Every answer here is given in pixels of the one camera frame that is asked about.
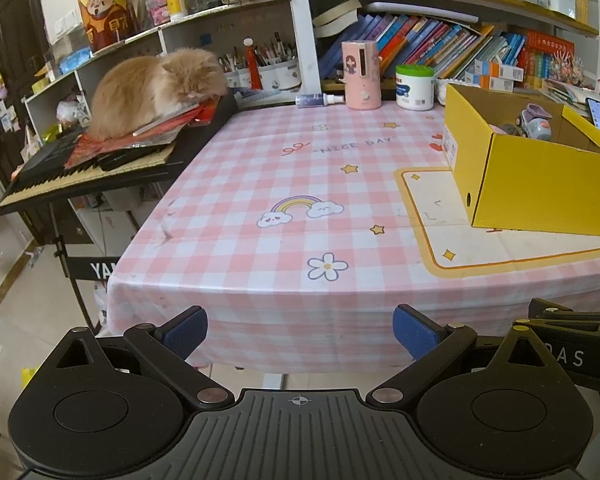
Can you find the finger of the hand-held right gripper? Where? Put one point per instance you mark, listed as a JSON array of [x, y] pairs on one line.
[[580, 322]]

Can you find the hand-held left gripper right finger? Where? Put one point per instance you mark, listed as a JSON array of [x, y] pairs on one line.
[[412, 332]]

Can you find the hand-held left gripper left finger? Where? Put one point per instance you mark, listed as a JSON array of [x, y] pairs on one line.
[[187, 332]]

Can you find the yellow cardboard box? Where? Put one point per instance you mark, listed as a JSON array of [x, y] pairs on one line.
[[530, 185]]

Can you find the grey purple toy car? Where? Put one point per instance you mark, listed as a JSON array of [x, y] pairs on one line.
[[535, 122]]

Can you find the black keyboard stand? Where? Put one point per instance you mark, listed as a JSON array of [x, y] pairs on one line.
[[85, 270]]

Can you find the black electronic keyboard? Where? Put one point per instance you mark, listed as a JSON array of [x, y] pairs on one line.
[[80, 175]]

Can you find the red glossy papers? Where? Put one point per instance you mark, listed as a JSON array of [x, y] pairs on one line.
[[145, 135]]

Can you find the stack of papers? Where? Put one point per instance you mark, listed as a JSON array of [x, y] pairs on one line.
[[565, 92]]

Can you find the white canister green lid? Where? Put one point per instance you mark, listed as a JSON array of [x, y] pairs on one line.
[[415, 90]]

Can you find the white quilted purse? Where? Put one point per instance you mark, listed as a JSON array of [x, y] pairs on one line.
[[440, 91]]

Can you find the orange fluffy cat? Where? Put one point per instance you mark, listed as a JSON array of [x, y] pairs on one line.
[[140, 90]]

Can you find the blue spray bottle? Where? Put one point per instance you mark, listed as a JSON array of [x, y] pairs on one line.
[[315, 100]]

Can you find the white orange medicine box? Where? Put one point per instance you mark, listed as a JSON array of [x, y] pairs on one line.
[[502, 80], [500, 67]]

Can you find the pink cylinder humidifier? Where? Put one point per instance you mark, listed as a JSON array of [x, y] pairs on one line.
[[362, 75]]

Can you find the red boxed book set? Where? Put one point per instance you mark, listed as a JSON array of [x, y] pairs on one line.
[[547, 57]]

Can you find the white cups with brushes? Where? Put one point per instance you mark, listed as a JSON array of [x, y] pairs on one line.
[[270, 72]]

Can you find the red tassel ornament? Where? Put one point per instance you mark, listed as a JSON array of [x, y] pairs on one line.
[[254, 67]]

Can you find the row of colourful books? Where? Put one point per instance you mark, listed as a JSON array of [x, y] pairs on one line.
[[420, 45]]

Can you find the white shelf unit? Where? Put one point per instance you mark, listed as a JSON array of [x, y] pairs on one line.
[[180, 30]]

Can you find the dark wooden door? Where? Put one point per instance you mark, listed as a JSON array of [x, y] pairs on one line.
[[5, 85]]

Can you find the thick cream book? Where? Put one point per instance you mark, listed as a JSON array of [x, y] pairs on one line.
[[335, 27], [337, 10]]

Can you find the white folder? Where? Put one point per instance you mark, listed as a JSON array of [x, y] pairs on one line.
[[420, 12]]

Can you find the red gold figure box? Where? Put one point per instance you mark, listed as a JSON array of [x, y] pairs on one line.
[[107, 17]]

